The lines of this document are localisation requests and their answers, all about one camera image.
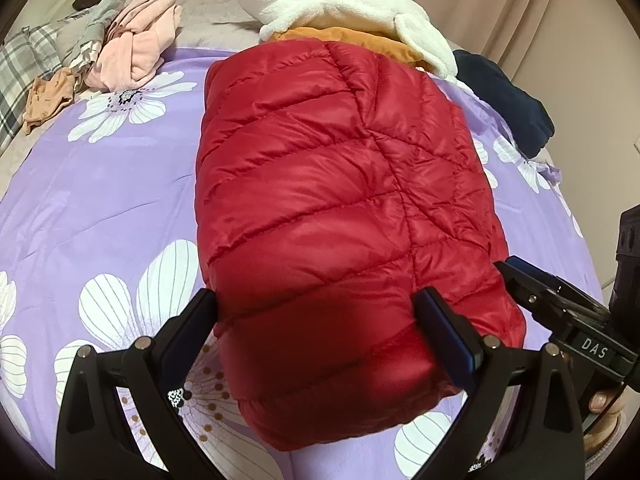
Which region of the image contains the purple floral bed sheet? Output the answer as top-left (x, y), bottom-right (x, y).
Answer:
top-left (1, 53), bottom-right (601, 479)

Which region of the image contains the navy folded garment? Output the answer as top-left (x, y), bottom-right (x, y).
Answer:
top-left (454, 49), bottom-right (555, 158)

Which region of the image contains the small tan garment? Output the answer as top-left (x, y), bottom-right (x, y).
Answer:
top-left (23, 67), bottom-right (75, 134)

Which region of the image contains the orange folded garment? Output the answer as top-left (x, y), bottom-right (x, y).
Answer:
top-left (269, 26), bottom-right (435, 73)

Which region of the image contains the black camera box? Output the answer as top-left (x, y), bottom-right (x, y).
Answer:
top-left (610, 205), bottom-right (640, 347)

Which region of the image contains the plaid grey garment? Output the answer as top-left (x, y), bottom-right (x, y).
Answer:
top-left (1, 0), bottom-right (127, 150)

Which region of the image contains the white fleece garment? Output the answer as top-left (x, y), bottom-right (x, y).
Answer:
top-left (215, 0), bottom-right (458, 80)

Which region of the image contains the person's right hand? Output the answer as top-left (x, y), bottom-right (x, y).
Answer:
top-left (562, 351), bottom-right (629, 441)

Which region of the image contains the red puffer jacket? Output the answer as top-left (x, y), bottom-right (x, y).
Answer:
top-left (194, 39), bottom-right (526, 451)

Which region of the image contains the pink garment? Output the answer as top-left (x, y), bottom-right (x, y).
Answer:
top-left (85, 0), bottom-right (182, 92)

